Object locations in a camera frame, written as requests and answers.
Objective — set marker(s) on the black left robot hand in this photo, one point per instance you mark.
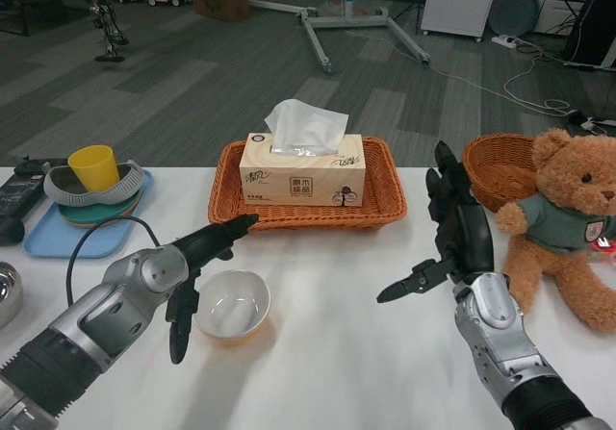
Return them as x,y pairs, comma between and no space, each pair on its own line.
212,240

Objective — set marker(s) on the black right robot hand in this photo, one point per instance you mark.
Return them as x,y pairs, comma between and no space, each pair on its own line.
469,242

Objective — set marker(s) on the white and orange plastic bowl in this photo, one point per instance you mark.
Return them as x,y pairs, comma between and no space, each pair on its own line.
236,305

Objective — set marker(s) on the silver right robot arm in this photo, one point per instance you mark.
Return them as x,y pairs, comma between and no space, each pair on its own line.
495,314

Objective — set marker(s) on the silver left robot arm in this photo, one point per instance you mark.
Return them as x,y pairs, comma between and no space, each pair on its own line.
96,314

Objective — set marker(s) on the grey rimmed bowl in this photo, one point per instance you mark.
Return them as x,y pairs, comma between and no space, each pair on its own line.
126,184

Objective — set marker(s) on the stainless steel bowl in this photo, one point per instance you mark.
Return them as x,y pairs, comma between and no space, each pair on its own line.
9,295

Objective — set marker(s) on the round orange wicker basket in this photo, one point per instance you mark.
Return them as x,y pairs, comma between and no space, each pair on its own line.
495,175

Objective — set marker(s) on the brown teddy bear green shirt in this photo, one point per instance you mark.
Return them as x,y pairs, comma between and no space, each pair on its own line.
553,266

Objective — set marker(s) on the rectangular orange wicker basket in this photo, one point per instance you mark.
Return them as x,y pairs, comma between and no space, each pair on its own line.
382,199

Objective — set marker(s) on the green plastic plate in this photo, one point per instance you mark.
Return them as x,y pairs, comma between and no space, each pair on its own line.
115,220

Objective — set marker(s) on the beige tissue box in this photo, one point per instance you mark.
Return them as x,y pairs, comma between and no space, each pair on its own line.
298,184

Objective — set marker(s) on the teal plastic plate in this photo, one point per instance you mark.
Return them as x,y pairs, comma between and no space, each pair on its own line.
86,212

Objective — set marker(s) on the yellow plastic cup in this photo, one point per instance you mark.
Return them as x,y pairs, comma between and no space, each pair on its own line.
94,170

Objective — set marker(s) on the white tissue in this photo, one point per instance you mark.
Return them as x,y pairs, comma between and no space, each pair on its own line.
308,127

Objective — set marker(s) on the light blue plastic tray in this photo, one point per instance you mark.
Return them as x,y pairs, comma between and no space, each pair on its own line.
48,242

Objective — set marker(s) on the black power adapter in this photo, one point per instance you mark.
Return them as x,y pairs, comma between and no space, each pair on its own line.
589,123

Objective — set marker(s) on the black flat electronic device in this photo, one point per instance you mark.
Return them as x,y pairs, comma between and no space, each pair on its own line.
24,189

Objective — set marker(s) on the white power strip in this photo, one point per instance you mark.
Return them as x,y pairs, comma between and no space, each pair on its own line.
504,41

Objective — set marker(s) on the round grey tray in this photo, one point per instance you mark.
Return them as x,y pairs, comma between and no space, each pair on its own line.
515,10

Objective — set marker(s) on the black computer case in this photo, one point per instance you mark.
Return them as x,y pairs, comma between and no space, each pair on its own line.
589,28

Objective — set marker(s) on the grey humanoid robot legs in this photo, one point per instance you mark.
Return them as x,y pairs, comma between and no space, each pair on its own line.
103,16

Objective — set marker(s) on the white wheeled lifting stand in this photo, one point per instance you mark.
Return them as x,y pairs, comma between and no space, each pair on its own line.
346,18

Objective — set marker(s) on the white desk frame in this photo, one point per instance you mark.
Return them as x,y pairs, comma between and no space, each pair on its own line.
610,52

